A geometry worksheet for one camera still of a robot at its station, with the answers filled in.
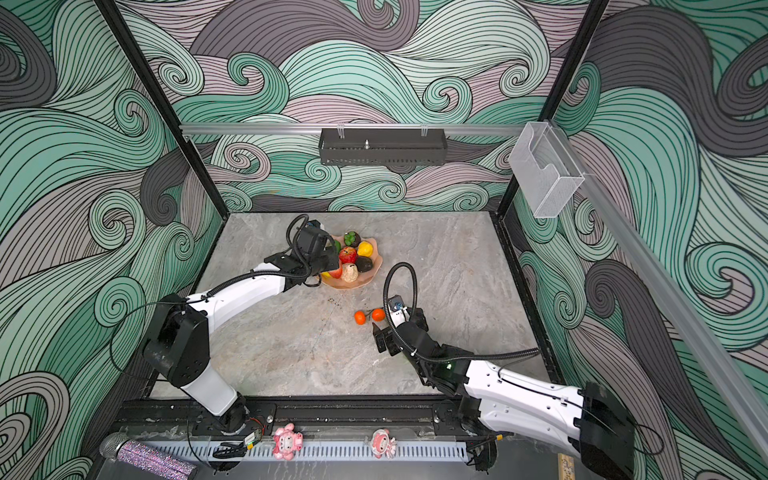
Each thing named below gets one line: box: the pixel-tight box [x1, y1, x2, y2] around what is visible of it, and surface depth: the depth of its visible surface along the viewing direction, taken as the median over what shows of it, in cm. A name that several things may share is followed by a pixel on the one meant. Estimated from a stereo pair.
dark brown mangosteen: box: [344, 231, 361, 247], surface depth 103 cm
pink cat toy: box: [272, 423, 304, 461], surface depth 69 cm
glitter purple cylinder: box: [99, 433, 197, 480], surface depth 67 cm
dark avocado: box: [356, 256, 373, 273], surface depth 99 cm
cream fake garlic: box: [341, 263, 359, 283], surface depth 97 cm
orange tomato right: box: [371, 308, 386, 322], surface depth 92 cm
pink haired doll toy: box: [371, 428, 397, 459], surface depth 69 cm
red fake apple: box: [339, 246, 358, 264], surface depth 102 cm
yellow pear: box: [357, 241, 373, 257], surface depth 103 cm
